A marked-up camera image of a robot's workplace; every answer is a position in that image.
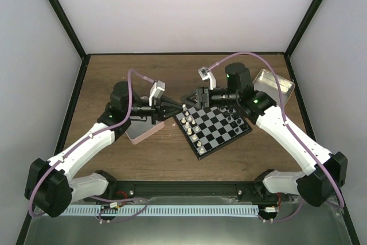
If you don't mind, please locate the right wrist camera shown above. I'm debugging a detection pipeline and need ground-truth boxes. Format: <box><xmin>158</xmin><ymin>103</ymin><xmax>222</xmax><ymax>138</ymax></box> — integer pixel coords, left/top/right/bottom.
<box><xmin>198</xmin><ymin>67</ymin><xmax>217</xmax><ymax>90</ymax></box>

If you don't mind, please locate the yellow metal tin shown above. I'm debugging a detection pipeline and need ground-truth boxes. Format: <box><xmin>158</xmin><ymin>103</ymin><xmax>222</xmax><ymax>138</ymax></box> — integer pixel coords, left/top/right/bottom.
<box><xmin>253</xmin><ymin>69</ymin><xmax>295</xmax><ymax>106</ymax></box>

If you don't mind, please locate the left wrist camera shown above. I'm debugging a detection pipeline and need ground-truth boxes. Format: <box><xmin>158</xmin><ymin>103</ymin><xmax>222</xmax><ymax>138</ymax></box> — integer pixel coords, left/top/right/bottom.
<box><xmin>149</xmin><ymin>80</ymin><xmax>166</xmax><ymax>106</ymax></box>

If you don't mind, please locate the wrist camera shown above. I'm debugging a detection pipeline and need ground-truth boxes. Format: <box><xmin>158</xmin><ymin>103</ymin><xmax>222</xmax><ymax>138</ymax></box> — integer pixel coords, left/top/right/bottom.
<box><xmin>198</xmin><ymin>67</ymin><xmax>217</xmax><ymax>90</ymax></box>
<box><xmin>149</xmin><ymin>80</ymin><xmax>166</xmax><ymax>106</ymax></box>

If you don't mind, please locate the light blue slotted rail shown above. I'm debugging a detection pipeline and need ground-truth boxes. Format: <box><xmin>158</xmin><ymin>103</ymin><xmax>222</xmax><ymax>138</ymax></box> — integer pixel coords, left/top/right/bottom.
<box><xmin>61</xmin><ymin>204</ymin><xmax>259</xmax><ymax>218</ymax></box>

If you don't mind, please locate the pink metal tin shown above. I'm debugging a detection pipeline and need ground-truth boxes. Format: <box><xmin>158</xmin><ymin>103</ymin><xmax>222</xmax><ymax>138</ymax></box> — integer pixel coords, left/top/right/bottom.
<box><xmin>126</xmin><ymin>120</ymin><xmax>165</xmax><ymax>145</ymax></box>

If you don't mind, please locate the black aluminium frame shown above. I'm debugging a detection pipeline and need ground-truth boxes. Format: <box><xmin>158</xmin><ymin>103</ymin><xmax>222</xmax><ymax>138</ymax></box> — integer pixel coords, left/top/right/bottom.
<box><xmin>15</xmin><ymin>0</ymin><xmax>367</xmax><ymax>245</ymax></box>

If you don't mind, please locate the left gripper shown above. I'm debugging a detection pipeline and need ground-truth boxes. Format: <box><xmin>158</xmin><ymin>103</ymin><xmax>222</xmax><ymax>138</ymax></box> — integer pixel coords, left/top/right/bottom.
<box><xmin>126</xmin><ymin>95</ymin><xmax>184</xmax><ymax>125</ymax></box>

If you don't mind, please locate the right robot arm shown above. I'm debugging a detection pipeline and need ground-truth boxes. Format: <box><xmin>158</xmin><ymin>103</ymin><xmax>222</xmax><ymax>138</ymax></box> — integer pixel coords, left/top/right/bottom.
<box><xmin>182</xmin><ymin>63</ymin><xmax>348</xmax><ymax>207</ymax></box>

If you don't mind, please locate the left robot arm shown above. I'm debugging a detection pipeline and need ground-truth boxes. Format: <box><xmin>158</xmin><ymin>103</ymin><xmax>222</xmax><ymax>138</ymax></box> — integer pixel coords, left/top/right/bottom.
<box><xmin>25</xmin><ymin>81</ymin><xmax>182</xmax><ymax>217</ymax></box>

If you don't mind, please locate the black white chessboard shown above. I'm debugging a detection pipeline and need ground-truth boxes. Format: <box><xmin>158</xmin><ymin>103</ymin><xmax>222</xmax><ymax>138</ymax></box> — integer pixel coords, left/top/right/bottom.
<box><xmin>174</xmin><ymin>107</ymin><xmax>252</xmax><ymax>160</ymax></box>

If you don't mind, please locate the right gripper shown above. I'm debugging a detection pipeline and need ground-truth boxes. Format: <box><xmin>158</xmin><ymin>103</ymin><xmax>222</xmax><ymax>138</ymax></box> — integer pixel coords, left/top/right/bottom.
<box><xmin>181</xmin><ymin>87</ymin><xmax>240</xmax><ymax>109</ymax></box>

